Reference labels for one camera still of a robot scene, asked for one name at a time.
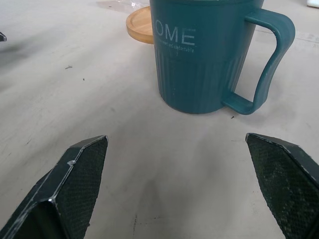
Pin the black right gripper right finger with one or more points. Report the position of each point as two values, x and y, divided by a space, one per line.
284 179

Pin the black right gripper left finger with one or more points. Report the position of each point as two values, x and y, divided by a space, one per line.
74 189

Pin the round wooden coaster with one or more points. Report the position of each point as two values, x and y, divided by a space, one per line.
140 26

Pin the black left gripper tip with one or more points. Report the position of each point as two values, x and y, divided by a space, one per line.
2 36

